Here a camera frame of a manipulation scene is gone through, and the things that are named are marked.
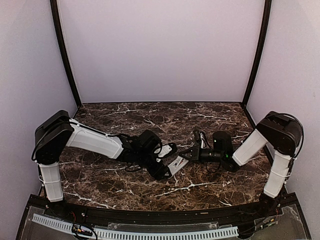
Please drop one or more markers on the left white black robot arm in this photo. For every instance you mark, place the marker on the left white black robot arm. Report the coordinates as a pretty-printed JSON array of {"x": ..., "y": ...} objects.
[{"x": 60, "y": 131}]

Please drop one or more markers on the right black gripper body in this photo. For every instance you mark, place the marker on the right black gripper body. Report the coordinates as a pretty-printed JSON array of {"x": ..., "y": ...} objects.
[{"x": 196, "y": 153}]

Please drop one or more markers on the white battery cover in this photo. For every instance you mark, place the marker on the white battery cover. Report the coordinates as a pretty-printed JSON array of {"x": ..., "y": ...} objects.
[{"x": 177, "y": 163}]

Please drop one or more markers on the black front rail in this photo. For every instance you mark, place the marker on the black front rail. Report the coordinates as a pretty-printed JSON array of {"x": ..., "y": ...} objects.
[{"x": 241, "y": 214}]

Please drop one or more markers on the white slotted cable duct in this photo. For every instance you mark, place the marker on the white slotted cable duct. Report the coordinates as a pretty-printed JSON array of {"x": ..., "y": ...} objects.
[{"x": 121, "y": 231}]

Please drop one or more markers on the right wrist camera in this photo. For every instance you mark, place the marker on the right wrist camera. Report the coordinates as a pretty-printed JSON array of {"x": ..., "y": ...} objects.
[{"x": 200, "y": 139}]

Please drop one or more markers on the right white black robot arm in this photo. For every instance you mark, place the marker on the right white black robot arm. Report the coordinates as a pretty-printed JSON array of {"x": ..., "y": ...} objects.
[{"x": 282, "y": 131}]

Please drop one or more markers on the white remote control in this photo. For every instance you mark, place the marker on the white remote control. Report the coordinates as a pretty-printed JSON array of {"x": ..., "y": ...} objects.
[{"x": 173, "y": 171}]

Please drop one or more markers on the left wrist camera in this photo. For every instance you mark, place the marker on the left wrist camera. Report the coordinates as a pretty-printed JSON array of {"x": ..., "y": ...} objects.
[{"x": 166, "y": 150}]

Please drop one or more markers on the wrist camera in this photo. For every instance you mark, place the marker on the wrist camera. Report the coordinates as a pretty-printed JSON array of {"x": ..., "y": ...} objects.
[
  {"x": 200, "y": 139},
  {"x": 166, "y": 150}
]

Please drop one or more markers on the right black frame post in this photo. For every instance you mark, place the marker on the right black frame post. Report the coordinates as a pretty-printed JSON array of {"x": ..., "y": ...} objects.
[{"x": 259, "y": 51}]

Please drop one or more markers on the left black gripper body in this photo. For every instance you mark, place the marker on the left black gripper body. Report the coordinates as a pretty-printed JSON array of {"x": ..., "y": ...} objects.
[{"x": 156, "y": 173}]

